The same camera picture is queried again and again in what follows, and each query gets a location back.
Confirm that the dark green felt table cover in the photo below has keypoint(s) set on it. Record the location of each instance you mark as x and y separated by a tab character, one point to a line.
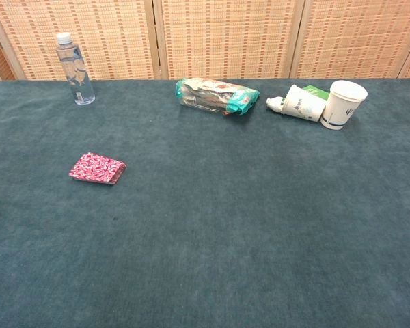
225	222

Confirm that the green silver snack bag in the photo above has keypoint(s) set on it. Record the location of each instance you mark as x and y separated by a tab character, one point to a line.
208	95

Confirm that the tipped white paper cup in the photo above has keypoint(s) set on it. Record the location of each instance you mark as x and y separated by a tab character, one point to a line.
302	106

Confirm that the woven bamboo folding screen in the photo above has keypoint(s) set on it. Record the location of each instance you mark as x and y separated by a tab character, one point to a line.
225	37

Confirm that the green square packet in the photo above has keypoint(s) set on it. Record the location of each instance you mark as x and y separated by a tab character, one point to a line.
317	91

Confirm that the standing white paper cup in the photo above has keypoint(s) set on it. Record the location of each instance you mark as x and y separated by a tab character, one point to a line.
341	106

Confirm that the clear plastic water bottle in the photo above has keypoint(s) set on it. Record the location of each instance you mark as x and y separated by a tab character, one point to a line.
78	75

